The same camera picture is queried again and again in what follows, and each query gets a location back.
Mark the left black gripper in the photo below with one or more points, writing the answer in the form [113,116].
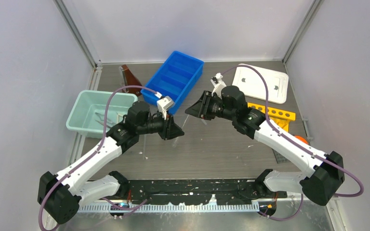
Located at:
[170,129]

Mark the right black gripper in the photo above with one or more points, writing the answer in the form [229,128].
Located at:
[199,109]

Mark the metal crucible tongs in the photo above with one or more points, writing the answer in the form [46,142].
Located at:
[110,122]

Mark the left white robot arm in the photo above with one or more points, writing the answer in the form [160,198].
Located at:
[63,193]

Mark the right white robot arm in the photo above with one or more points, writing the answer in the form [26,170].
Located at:
[320,175]

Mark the vertical glass pipette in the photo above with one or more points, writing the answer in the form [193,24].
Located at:
[144,148]

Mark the blue divided plastic bin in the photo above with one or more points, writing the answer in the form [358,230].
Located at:
[176,77]

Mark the white plastic tray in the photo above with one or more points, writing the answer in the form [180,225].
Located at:
[255,82]

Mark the brown triangular stand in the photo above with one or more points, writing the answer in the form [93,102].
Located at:
[130,79]

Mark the yellow test tube rack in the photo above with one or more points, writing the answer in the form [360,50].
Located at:
[281,117]

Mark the light green plastic tub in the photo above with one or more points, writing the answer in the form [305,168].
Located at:
[82,118]

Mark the grey building plate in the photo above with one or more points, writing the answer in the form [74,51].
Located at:
[280,159]

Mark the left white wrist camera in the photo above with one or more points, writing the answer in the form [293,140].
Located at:
[164,103]

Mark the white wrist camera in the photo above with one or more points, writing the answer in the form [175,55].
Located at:
[218,84]
[164,103]

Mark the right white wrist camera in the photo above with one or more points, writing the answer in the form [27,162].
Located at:
[218,84]

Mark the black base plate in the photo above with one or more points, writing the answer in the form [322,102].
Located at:
[195,192]

